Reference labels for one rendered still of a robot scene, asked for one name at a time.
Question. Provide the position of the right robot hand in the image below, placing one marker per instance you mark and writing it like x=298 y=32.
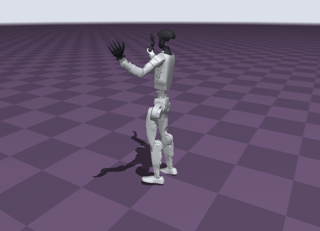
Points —
x=150 y=48

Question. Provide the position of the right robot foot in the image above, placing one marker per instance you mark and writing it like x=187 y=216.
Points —
x=172 y=171

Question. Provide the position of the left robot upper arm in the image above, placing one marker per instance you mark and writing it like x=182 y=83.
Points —
x=156 y=61

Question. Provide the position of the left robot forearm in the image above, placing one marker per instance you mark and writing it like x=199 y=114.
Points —
x=131 y=68

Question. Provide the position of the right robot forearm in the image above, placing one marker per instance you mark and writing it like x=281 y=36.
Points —
x=150 y=54

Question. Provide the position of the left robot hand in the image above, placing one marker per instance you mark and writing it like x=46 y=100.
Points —
x=118 y=52

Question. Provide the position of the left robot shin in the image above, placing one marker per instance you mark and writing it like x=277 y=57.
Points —
x=156 y=159

